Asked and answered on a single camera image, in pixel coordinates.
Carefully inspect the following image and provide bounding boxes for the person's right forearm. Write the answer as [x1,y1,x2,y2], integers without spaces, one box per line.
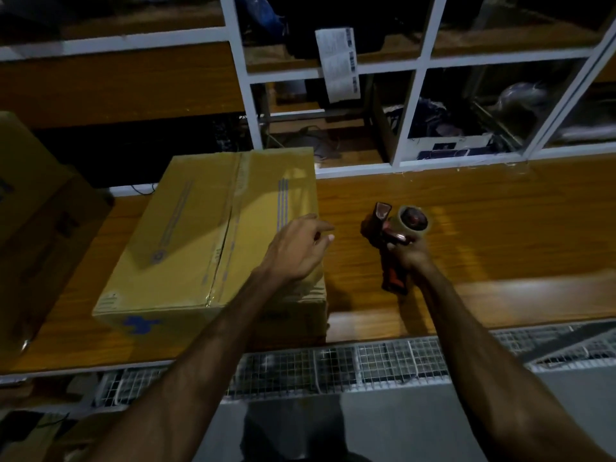
[414,262,614,462]

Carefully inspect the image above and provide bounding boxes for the plain brown cardboard box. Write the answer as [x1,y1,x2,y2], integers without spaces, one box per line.
[0,111,114,373]

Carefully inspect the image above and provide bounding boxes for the taped brown cardboard box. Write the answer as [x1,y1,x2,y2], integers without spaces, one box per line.
[92,148,330,352]

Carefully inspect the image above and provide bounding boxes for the person's left forearm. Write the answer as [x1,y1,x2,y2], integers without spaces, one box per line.
[87,264,299,462]

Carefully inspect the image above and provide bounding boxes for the white metal shelf frame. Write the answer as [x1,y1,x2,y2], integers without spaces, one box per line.
[0,0,616,198]

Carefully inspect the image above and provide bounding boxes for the red tape dispenser gun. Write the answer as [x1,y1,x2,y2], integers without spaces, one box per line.
[360,202,431,296]

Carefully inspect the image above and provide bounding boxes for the person's left hand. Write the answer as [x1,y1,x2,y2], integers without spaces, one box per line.
[260,213,336,284]

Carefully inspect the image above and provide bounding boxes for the person's right hand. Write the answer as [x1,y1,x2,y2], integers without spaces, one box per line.
[386,231,434,284]

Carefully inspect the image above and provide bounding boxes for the white wire mesh rack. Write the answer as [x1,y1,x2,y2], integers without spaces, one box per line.
[91,321,616,408]

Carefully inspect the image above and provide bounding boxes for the person's dark trousers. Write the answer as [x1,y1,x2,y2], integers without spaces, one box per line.
[241,394,373,462]

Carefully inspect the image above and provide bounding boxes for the clear plastic bag bundle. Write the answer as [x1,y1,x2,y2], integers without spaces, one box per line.
[493,81,554,135]

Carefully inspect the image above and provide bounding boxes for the white and blue box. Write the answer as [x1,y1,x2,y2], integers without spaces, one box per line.
[409,133,496,161]

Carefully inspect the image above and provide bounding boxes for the white paper label sheet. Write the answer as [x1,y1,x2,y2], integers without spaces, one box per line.
[315,27,362,104]

